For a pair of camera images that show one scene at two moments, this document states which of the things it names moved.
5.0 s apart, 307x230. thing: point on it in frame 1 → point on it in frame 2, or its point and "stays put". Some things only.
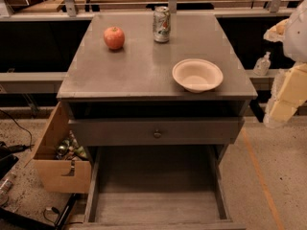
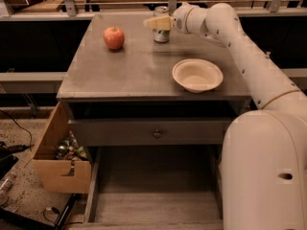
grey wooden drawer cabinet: [155, 148] stays put
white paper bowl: [197, 75] stays put
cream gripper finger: [289, 91] → [159, 23]
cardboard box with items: [59, 160] stays put
